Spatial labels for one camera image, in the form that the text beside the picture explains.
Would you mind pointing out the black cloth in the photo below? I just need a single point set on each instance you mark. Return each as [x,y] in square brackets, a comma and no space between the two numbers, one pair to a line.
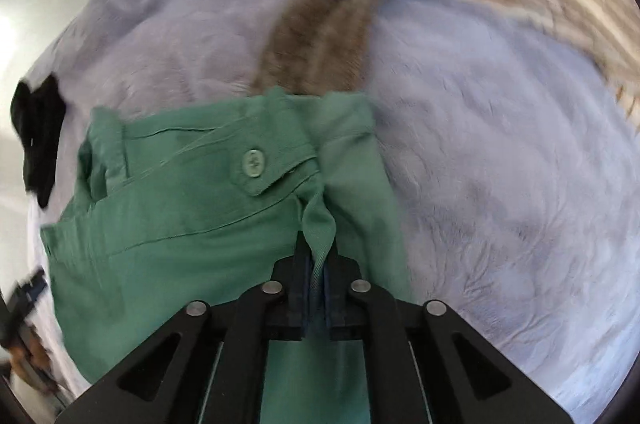
[40,139]

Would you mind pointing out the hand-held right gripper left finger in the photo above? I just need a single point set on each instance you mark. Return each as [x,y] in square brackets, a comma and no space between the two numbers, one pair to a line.
[299,299]

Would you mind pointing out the lavender embossed blanket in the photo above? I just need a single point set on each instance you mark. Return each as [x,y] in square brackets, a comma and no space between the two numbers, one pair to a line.
[500,204]

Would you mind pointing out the person's left hand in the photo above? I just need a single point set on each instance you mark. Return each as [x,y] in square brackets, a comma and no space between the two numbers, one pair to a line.
[30,354]

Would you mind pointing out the green work jacket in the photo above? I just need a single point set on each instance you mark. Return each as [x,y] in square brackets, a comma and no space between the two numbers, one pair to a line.
[175,214]

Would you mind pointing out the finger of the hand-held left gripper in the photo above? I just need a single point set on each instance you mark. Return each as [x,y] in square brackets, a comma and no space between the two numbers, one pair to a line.
[32,286]

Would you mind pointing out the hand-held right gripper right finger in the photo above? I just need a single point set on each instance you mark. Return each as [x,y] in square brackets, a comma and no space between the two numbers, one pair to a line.
[331,299]

